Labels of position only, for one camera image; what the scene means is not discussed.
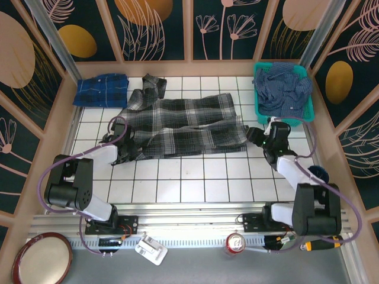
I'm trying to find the round red-rimmed plate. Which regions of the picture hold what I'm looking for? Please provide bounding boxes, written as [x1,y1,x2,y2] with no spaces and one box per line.
[11,232,73,284]

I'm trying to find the grey plaid long sleeve shirt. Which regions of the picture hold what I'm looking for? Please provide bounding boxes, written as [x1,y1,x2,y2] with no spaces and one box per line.
[102,73,248,162]

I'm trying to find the blue dotted crumpled shirts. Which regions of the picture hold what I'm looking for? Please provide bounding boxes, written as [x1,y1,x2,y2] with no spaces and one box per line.
[253,62,313,120]

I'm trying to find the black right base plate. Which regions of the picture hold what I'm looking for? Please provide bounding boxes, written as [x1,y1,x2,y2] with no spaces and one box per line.
[242,212,296,233]

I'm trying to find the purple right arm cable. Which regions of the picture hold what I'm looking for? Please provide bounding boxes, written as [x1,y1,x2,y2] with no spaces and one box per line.
[268,116,363,254]

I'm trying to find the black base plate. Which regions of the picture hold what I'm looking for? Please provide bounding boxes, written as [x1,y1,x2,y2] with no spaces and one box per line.
[242,212,296,233]
[85,215,140,235]

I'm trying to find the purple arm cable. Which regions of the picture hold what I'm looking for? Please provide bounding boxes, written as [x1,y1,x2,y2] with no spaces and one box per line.
[39,115,129,256]
[268,116,363,254]

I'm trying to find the teal plastic basket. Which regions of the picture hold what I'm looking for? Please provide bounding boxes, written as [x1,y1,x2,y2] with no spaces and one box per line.
[253,62,316,128]

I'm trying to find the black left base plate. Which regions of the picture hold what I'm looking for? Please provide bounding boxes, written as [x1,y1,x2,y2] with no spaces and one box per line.
[85,215,140,235]

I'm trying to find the aluminium mounting rail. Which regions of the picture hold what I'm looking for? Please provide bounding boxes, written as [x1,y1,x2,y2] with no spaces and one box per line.
[28,202,355,252]

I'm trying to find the black connector strip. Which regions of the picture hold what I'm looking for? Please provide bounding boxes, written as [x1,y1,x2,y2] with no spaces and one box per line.
[98,238,124,247]

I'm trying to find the yellow black screwdriver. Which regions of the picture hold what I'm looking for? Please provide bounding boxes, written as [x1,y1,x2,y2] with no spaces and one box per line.
[300,235,346,252]

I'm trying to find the dark blue bowl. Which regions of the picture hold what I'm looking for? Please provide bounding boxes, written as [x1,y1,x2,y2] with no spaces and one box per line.
[307,165,330,183]

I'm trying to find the red soda can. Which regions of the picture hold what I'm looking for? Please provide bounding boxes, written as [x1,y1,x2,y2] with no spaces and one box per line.
[226,233,247,255]

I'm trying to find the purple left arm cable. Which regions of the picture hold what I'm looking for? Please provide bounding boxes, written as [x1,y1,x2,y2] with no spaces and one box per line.
[39,115,129,256]

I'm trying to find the aluminium corner post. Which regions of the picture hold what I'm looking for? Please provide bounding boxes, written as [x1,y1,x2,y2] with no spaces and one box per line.
[298,0,345,71]
[24,0,81,79]

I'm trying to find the blue plaid folded shirt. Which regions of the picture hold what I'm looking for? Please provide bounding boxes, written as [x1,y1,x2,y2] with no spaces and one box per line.
[72,73,130,109]

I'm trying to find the white plastic bracket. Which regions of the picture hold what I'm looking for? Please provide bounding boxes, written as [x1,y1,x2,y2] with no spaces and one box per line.
[134,233,168,265]

